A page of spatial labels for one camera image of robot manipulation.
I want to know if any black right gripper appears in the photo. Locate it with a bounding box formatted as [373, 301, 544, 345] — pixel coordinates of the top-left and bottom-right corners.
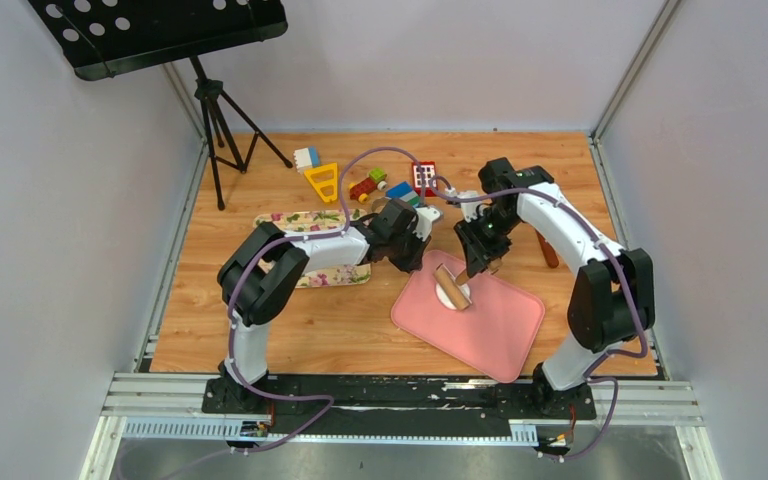
[455, 205, 523, 278]

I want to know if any wooden dough roller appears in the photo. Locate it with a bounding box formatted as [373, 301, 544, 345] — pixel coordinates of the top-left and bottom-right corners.
[432, 259, 503, 312]

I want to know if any white dough ball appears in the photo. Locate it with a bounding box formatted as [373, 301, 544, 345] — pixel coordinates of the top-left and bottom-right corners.
[436, 280, 472, 311]

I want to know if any pink rectangular tray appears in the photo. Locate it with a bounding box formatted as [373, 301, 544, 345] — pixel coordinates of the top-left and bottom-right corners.
[391, 250, 545, 383]

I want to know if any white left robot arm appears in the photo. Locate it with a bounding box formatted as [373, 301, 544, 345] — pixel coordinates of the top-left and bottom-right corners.
[217, 199, 442, 413]

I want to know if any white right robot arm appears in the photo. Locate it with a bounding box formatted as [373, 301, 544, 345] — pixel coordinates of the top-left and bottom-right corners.
[444, 157, 655, 418]

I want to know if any metal dough scraper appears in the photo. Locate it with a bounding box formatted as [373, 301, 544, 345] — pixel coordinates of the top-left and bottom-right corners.
[535, 231, 560, 269]

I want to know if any blue green white brick stack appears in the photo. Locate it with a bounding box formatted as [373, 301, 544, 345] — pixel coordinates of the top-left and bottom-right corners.
[385, 182, 422, 207]

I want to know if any red toy brick car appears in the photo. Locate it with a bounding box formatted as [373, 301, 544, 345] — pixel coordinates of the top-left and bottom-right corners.
[349, 168, 388, 204]

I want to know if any red window toy brick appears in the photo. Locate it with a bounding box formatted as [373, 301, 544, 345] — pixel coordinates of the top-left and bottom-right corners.
[411, 161, 437, 197]

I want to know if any floral rectangular tray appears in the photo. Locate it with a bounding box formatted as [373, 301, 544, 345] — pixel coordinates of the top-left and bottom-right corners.
[252, 209, 373, 290]

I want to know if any white and blue toy block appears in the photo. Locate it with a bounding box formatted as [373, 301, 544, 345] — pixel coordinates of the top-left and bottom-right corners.
[293, 147, 321, 173]

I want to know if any black tripod stand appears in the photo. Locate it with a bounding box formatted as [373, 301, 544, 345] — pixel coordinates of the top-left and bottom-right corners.
[188, 56, 293, 211]

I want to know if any black perforated stand shelf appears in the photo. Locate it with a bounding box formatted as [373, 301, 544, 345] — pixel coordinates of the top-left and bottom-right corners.
[29, 0, 288, 81]

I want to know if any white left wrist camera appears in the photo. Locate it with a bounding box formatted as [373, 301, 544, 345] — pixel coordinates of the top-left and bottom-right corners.
[414, 205, 443, 242]

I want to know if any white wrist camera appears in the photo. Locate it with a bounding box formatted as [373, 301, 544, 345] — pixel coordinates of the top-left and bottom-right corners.
[456, 190, 489, 223]
[414, 205, 443, 242]

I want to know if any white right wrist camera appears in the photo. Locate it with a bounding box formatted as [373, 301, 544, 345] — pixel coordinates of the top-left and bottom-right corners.
[456, 190, 489, 223]

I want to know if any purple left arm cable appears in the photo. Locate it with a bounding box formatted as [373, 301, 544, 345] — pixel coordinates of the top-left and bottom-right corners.
[226, 146, 455, 458]

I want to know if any yellow triangular toy frame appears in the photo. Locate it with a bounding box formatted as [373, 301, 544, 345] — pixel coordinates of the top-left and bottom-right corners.
[303, 163, 339, 204]

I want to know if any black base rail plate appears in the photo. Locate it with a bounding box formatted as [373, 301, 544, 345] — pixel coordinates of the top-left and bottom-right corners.
[201, 374, 596, 433]

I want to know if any white slotted cable duct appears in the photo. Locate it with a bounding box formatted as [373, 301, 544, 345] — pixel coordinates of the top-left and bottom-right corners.
[121, 417, 539, 447]

